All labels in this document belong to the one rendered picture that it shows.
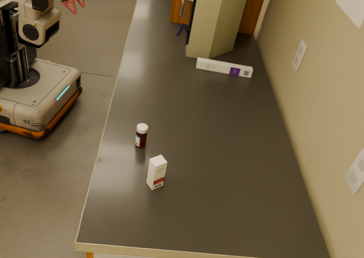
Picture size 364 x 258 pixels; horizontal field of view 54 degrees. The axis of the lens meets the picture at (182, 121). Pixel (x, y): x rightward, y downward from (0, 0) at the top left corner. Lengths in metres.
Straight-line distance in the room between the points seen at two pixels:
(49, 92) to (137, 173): 1.54
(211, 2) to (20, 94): 1.47
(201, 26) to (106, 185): 0.91
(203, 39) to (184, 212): 0.92
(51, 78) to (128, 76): 1.23
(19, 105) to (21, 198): 0.59
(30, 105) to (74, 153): 0.42
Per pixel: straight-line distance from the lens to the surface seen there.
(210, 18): 1.69
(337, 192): 1.18
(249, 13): 2.11
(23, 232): 2.18
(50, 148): 2.57
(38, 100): 2.53
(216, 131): 1.35
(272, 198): 1.19
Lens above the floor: 1.79
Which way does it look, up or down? 39 degrees down
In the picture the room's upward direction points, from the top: 12 degrees clockwise
